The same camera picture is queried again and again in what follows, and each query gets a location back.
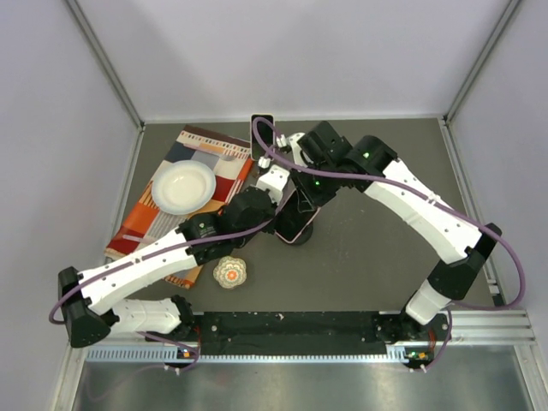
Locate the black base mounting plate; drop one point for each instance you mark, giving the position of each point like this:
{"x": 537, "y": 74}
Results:
{"x": 307, "y": 333}

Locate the white round plate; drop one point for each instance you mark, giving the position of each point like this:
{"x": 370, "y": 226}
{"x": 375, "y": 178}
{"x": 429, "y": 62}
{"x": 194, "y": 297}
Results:
{"x": 183, "y": 187}

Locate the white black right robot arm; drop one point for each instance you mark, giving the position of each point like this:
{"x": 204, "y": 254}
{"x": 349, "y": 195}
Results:
{"x": 329, "y": 162}

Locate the colourful patchwork placemat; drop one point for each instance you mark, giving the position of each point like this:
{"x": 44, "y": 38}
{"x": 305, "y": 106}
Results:
{"x": 228, "y": 157}

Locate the black round-base camera stand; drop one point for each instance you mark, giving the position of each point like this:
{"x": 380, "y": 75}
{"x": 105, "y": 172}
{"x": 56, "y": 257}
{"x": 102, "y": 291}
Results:
{"x": 296, "y": 229}

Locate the pink-cased phone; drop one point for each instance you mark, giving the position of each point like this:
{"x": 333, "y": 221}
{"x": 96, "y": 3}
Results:
{"x": 297, "y": 204}

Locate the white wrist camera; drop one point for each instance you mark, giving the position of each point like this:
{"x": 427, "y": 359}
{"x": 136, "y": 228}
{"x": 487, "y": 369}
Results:
{"x": 273, "y": 179}
{"x": 289, "y": 144}

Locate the white-cased smartphone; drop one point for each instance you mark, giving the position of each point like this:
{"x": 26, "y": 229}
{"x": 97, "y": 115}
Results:
{"x": 265, "y": 133}

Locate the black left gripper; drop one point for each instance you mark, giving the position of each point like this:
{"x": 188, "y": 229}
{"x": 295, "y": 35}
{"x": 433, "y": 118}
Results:
{"x": 269, "y": 229}

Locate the crocheted flower coaster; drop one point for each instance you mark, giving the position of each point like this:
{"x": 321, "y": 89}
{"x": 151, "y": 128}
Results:
{"x": 230, "y": 272}

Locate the grey phone stand wooden base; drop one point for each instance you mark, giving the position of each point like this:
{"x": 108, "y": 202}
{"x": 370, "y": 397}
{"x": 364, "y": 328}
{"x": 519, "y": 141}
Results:
{"x": 256, "y": 171}

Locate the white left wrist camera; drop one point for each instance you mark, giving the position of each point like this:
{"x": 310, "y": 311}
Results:
{"x": 273, "y": 179}

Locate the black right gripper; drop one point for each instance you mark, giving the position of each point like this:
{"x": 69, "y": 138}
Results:
{"x": 318, "y": 200}

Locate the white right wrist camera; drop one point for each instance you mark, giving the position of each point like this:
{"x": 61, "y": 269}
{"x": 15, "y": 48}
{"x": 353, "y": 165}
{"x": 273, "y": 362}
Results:
{"x": 289, "y": 144}

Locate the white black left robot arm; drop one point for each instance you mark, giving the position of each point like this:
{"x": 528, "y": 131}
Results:
{"x": 96, "y": 302}

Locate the aluminium frame rail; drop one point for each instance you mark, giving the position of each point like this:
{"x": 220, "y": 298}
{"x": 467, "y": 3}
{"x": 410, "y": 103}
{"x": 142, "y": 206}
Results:
{"x": 471, "y": 328}

